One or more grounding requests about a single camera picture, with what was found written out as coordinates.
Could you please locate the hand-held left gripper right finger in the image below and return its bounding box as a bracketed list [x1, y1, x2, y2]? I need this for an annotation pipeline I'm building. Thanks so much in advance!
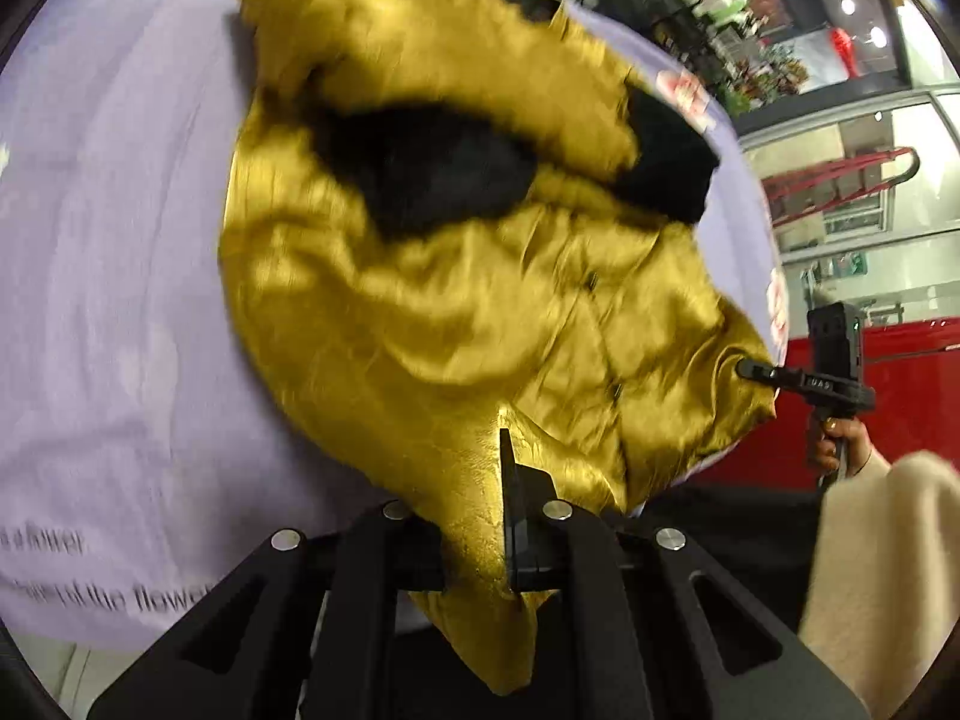
[498, 427, 872, 720]

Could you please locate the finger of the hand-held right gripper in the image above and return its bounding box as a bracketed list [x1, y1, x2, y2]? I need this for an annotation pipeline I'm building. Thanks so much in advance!
[733, 357, 809, 392]

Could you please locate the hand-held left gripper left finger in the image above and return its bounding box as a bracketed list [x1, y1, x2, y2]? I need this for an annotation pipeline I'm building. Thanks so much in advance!
[88, 499, 455, 720]

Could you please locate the gold satin jacket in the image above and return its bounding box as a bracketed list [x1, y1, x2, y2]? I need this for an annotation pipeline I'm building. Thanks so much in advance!
[217, 0, 778, 697]

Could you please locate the person's right hand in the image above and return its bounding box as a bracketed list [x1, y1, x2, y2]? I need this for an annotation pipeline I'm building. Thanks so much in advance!
[807, 418, 874, 476]

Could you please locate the red panel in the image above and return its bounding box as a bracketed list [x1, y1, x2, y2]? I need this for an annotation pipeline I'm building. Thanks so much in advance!
[697, 319, 960, 492]

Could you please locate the red ladder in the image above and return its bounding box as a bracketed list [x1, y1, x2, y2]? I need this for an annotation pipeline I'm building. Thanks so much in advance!
[760, 147, 923, 229]

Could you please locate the red hanging ornament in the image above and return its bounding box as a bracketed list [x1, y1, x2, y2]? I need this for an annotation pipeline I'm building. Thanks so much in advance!
[827, 25, 857, 79]

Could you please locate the black metal rack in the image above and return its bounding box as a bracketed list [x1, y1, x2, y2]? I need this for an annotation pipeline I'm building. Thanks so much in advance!
[576, 0, 751, 117]

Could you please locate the purple floral bed sheet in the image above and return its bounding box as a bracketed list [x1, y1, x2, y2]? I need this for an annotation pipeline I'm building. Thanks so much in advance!
[0, 0, 790, 653]

